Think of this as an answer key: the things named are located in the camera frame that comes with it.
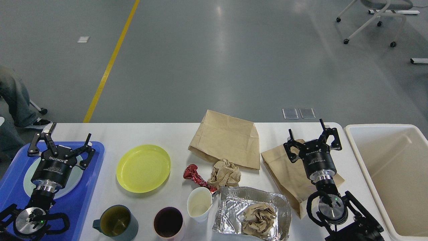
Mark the right floor outlet plate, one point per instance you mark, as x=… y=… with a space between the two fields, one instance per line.
x=307 y=113

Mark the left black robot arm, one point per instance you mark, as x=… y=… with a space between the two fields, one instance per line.
x=35 y=220

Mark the floor outlet plate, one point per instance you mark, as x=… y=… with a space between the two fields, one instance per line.
x=290 y=113
x=307 y=113

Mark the crumpled paper in tray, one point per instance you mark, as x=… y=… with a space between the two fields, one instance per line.
x=258 y=219

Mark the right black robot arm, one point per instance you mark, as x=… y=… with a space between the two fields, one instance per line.
x=343 y=216

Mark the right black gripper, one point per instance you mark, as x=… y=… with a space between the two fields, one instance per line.
x=316 y=159

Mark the office chair with castors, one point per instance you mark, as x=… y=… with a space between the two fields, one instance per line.
x=386 y=8

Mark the white plastic bin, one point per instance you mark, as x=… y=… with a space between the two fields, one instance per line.
x=394 y=162

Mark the large brown paper bag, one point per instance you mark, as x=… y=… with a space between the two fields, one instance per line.
x=223 y=137

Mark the left floor outlet plate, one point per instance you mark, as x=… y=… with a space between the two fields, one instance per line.
x=290 y=113

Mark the blue plastic tray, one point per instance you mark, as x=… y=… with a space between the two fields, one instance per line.
x=75 y=204

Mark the pink mug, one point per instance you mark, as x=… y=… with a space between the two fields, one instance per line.
x=169 y=224

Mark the black white sneaker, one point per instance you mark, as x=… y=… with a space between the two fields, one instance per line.
x=39 y=124

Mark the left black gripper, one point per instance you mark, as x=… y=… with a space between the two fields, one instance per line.
x=55 y=167

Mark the white paper cup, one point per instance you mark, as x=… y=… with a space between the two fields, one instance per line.
x=199 y=203

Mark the crumpled brown paper ball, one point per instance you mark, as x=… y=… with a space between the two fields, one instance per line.
x=224 y=173

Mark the white bar on floor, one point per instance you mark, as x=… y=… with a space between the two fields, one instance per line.
x=419 y=60

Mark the brown paper bag under gripper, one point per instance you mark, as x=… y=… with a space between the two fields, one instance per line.
x=290 y=178

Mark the person leg in jeans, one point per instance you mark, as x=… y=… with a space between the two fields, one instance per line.
x=16 y=96

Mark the aluminium foil tray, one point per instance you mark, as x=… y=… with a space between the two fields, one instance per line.
x=234 y=200

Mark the dark teal mug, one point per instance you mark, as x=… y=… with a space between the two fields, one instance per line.
x=118 y=223

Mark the red foil wrapper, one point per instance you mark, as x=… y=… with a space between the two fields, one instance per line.
x=191 y=173

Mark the pale green plate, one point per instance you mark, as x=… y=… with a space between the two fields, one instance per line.
x=72 y=182

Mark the yellow plastic plate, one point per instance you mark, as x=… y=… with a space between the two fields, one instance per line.
x=143 y=168

